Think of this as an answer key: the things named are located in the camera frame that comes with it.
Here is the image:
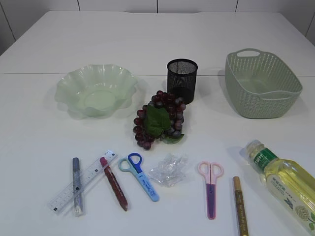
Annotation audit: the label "silver glitter pen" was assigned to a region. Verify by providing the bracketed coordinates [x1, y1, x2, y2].
[72, 157, 83, 217]

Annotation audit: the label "blue scissors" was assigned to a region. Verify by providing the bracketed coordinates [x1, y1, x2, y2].
[118, 152, 159, 202]

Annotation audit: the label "gold marker pen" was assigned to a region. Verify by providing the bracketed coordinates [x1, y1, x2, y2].
[233, 176, 249, 236]

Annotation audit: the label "red glitter pen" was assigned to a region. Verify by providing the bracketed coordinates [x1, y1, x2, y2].
[99, 157, 128, 211]

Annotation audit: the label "pink scissors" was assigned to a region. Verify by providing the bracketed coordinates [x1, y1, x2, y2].
[198, 161, 224, 220]

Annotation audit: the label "artificial purple grape bunch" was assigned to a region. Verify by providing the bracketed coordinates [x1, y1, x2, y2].
[133, 90, 186, 150]

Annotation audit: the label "black mesh pen holder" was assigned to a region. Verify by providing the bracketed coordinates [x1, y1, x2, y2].
[167, 59, 198, 104]

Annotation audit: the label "yellow tea drink bottle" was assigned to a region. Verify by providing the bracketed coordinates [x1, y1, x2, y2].
[245, 140, 315, 236]

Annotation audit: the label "clear plastic ruler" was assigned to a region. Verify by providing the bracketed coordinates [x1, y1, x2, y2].
[48, 150, 117, 214]

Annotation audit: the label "clear plastic sheet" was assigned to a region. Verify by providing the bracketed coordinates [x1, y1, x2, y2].
[148, 153, 190, 187]

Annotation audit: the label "green plastic woven basket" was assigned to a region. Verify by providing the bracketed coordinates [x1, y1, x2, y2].
[225, 48, 303, 119]

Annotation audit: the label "green scalloped plastic plate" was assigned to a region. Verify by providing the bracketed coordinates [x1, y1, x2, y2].
[55, 64, 137, 117]

